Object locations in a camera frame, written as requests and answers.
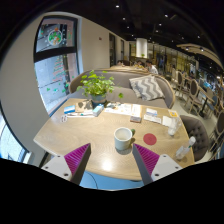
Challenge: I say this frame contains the grey zigzag cushion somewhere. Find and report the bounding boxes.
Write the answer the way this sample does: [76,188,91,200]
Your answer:
[130,75,164,101]

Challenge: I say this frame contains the red round coaster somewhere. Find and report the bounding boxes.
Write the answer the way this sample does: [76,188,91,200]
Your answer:
[143,133,157,145]

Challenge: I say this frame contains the white paper card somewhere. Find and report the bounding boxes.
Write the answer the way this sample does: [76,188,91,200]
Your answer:
[144,114,161,124]

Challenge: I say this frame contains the grey curved sofa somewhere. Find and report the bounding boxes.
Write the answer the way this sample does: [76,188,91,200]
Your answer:
[67,69,176,109]

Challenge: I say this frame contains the blue white small box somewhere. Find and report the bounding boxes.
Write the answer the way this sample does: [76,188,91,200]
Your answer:
[64,105,75,114]

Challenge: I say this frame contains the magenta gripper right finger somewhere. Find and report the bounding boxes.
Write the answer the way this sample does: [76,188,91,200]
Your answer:
[132,144,159,185]

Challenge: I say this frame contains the green potted plant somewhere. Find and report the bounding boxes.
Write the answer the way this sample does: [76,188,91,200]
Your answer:
[77,70,115,104]

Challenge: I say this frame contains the white ceramic mug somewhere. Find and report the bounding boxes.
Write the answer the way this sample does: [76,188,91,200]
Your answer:
[114,127,133,150]

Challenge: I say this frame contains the white menu sheet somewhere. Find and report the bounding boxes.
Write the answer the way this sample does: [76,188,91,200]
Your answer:
[105,102,141,117]

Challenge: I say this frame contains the grey tufted chair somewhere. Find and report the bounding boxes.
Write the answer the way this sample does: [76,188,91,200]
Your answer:
[180,115,209,161]

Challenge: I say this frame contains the blue tissue box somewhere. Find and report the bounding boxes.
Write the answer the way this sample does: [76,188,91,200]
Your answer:
[93,104,104,117]

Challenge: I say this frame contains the clear plastic bottle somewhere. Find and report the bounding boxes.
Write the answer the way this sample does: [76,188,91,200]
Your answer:
[175,136,196,160]

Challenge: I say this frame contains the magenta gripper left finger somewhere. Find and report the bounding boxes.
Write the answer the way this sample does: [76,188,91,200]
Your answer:
[64,143,91,185]

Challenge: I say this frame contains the large window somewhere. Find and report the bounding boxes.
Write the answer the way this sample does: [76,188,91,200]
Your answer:
[34,16,79,114]

